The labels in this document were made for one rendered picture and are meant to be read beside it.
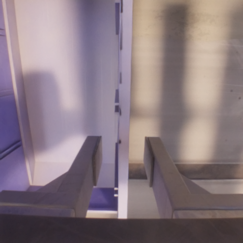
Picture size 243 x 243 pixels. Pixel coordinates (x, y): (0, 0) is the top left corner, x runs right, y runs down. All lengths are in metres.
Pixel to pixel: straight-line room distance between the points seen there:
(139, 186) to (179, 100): 0.19
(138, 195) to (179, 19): 0.32
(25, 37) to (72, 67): 0.09
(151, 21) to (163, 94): 0.11
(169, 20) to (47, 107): 0.24
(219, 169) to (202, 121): 0.12
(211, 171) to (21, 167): 0.36
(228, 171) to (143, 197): 0.18
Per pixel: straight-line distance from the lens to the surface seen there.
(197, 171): 0.38
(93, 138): 0.15
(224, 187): 0.42
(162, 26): 0.30
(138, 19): 0.30
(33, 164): 0.36
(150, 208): 0.40
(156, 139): 0.15
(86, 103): 0.29
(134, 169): 0.35
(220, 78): 0.33
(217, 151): 0.36
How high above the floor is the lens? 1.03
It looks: 74 degrees down
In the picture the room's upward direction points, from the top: 179 degrees counter-clockwise
